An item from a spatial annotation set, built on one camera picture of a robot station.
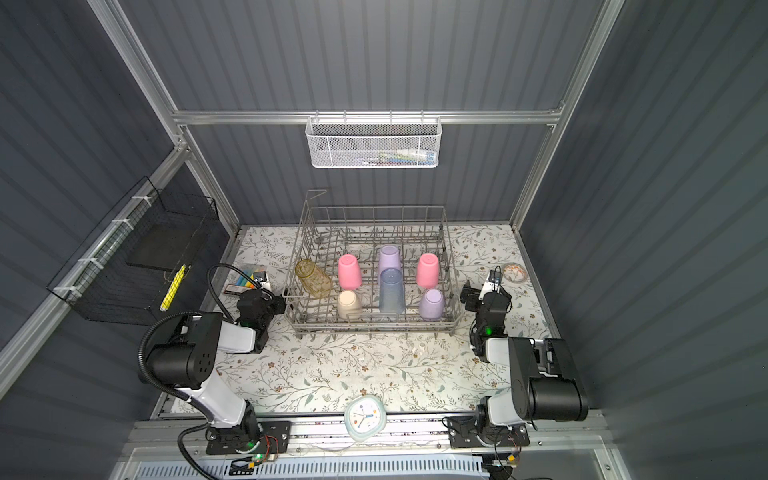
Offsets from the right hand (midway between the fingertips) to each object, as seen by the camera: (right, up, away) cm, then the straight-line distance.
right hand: (489, 286), depth 90 cm
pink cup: (-19, +4, +2) cm, 19 cm away
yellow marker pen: (-81, -1, -24) cm, 85 cm away
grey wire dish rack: (-37, +4, +12) cm, 39 cm away
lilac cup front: (-31, +9, 0) cm, 32 cm away
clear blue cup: (-30, -2, -3) cm, 30 cm away
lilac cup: (-19, -5, -8) cm, 21 cm away
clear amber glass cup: (-53, +2, -3) cm, 53 cm away
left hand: (-69, -2, +6) cm, 69 cm away
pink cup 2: (-43, +4, +2) cm, 43 cm away
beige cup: (-42, -5, -7) cm, 43 cm away
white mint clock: (-37, -31, -17) cm, 51 cm away
